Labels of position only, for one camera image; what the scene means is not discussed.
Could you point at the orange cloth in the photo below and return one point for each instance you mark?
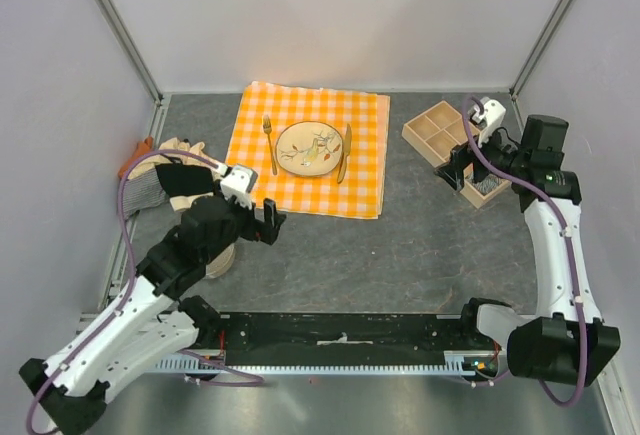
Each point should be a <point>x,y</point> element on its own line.
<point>142,147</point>

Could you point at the left aluminium frame post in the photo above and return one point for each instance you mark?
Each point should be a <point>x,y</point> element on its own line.
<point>130,49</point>

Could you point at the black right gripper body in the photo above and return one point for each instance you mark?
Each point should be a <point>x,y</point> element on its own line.
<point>503,159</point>

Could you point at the wooden compartment tray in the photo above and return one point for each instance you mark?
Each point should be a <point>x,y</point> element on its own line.
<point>433,134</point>

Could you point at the orange checkered tablecloth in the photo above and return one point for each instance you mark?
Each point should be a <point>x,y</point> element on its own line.
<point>360,195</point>

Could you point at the gold fork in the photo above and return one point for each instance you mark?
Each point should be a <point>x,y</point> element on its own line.
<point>267,129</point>

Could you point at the beige ceramic bowl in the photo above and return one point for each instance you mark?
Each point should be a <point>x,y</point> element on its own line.
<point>221,264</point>

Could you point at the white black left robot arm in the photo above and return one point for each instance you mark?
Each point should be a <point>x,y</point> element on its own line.
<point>150,318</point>

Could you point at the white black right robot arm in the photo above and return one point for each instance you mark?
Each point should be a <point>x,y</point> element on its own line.
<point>567,341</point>

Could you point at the grey striped underwear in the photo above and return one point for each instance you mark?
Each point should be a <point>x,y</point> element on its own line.
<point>489,184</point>

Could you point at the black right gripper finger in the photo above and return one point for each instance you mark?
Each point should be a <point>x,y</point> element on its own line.
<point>452,171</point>
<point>481,175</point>

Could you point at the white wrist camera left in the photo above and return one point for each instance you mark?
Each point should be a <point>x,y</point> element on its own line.
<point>238,184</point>

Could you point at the bird pattern ceramic plate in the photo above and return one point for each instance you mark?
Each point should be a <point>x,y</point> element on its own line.
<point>309,149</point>

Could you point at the black cream garment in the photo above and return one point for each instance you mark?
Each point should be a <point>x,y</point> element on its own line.
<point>184,183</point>

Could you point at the grey striped garment pile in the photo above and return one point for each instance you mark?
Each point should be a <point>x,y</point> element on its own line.
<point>142,192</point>

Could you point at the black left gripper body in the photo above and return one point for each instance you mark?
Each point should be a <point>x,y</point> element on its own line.
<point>241,221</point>

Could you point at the gold table knife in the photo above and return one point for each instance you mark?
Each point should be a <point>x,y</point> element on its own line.
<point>347,143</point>

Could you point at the grey aluminium frame post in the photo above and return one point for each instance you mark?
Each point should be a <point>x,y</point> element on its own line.
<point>549,30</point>

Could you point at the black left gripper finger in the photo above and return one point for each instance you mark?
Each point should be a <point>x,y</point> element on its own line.
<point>272,223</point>
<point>263,233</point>

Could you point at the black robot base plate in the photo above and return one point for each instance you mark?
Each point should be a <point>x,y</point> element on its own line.
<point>340,339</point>

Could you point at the white cable duct strip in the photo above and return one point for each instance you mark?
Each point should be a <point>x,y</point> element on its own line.
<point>452,365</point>

